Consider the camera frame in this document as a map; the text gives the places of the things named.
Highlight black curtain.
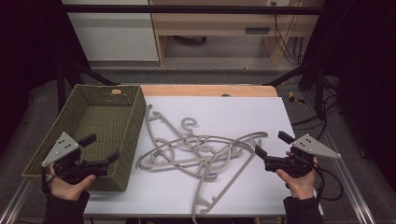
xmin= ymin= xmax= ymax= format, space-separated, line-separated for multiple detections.
xmin=303 ymin=0 xmax=396 ymax=190
xmin=0 ymin=0 xmax=92 ymax=151

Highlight white table mat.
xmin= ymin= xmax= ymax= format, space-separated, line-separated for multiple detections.
xmin=83 ymin=95 xmax=295 ymax=217

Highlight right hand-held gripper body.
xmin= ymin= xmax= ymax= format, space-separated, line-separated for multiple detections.
xmin=263 ymin=133 xmax=343 ymax=179

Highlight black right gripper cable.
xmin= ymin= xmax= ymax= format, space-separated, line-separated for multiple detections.
xmin=312 ymin=163 xmax=346 ymax=202

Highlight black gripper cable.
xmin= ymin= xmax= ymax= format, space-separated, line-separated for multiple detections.
xmin=40 ymin=175 xmax=56 ymax=195
xmin=312 ymin=163 xmax=346 ymax=202

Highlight light wooden desk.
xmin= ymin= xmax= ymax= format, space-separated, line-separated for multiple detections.
xmin=148 ymin=0 xmax=325 ymax=67

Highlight aluminium rail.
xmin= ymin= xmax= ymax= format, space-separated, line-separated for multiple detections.
xmin=303 ymin=89 xmax=378 ymax=224
xmin=0 ymin=178 xmax=35 ymax=224

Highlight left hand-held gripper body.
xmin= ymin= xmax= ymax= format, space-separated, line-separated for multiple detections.
xmin=41 ymin=132 xmax=110 ymax=185

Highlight white cabinet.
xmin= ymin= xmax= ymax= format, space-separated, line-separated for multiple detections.
xmin=61 ymin=0 xmax=160 ymax=62

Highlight black metal frame stand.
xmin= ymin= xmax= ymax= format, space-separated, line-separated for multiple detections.
xmin=262 ymin=61 xmax=327 ymax=119
xmin=55 ymin=58 xmax=121 ymax=112

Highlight black hanging cables bundle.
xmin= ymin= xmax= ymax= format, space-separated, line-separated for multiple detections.
xmin=271 ymin=1 xmax=304 ymax=66

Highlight person's left hand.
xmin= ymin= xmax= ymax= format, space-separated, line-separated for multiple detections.
xmin=49 ymin=164 xmax=98 ymax=202

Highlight black floor cables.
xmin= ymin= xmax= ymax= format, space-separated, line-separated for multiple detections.
xmin=291 ymin=77 xmax=341 ymax=142

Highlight yellow and black tool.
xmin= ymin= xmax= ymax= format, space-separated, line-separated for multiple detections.
xmin=287 ymin=91 xmax=306 ymax=105

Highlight black horizontal frame bar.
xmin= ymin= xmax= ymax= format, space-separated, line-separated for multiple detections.
xmin=60 ymin=4 xmax=325 ymax=16

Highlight green woven basket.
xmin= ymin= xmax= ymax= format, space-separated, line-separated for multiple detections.
xmin=21 ymin=83 xmax=148 ymax=192

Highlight person's right hand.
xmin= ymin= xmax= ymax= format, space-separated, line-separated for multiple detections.
xmin=275 ymin=150 xmax=319 ymax=201

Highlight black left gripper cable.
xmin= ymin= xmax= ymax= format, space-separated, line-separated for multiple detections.
xmin=40 ymin=175 xmax=56 ymax=195

